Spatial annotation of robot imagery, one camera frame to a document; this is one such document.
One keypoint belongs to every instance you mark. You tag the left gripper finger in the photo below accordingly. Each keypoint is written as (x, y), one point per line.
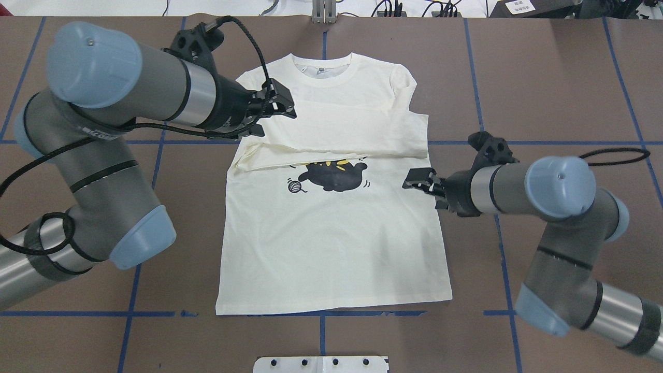
(254, 119)
(274, 97)

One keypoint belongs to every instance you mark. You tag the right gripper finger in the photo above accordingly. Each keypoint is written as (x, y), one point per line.
(426, 176)
(431, 188)

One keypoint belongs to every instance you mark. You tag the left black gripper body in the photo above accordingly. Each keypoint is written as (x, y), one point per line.
(231, 105)

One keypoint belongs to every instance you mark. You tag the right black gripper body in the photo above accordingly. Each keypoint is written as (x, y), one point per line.
(458, 192)

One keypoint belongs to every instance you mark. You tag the cream long-sleeve cat shirt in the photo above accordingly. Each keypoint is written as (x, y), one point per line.
(316, 217)

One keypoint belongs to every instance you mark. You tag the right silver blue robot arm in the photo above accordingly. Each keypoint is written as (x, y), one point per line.
(559, 292)

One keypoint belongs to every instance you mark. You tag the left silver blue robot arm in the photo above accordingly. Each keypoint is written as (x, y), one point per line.
(103, 84)

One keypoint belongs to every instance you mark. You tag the black power adapter box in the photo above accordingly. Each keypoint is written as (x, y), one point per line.
(534, 9)

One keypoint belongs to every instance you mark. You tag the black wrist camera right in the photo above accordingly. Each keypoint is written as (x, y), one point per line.
(492, 151)

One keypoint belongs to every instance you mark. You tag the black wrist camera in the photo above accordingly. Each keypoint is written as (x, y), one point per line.
(196, 45)
(492, 151)

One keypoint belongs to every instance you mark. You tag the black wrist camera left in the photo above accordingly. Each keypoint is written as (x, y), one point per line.
(196, 45)

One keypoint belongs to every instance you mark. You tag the aluminium frame post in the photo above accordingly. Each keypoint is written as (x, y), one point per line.
(324, 11)

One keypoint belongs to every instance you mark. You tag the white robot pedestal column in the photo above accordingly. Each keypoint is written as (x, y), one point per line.
(359, 363)

